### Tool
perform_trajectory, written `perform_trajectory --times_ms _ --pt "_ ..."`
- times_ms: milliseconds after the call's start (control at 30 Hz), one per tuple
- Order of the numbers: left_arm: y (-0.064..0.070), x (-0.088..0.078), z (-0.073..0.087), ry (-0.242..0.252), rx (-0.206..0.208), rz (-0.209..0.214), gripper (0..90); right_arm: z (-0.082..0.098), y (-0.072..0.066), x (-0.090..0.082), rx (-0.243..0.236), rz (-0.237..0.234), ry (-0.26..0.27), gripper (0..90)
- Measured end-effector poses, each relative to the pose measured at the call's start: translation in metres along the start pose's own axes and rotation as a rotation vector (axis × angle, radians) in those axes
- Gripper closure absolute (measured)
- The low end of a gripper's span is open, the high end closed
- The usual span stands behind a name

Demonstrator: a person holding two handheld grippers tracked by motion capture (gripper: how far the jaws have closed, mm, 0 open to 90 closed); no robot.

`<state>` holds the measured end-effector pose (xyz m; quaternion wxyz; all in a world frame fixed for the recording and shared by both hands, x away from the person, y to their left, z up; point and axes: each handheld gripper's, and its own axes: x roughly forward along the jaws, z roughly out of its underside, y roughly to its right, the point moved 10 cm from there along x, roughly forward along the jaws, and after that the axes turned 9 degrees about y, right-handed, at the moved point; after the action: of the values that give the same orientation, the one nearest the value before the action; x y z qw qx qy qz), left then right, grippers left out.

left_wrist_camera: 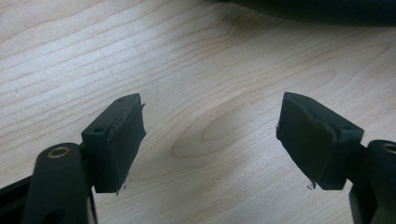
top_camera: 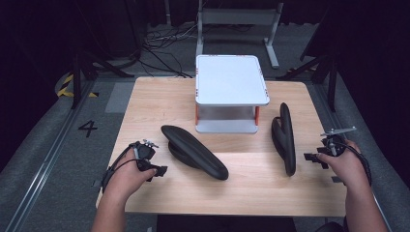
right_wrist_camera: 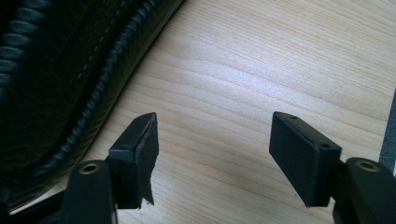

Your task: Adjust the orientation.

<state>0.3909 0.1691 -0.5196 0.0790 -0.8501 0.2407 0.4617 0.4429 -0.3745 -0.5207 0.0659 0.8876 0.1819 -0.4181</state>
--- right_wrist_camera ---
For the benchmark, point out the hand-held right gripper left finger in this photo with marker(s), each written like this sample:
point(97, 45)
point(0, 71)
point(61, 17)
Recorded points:
point(134, 161)

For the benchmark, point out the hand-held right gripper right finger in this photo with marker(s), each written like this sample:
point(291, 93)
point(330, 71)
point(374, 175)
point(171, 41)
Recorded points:
point(299, 161)

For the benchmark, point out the dark grey flat object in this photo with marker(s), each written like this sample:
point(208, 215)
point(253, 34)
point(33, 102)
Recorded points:
point(389, 146)

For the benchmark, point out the black leather bag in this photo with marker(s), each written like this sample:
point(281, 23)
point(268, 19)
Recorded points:
point(56, 81)

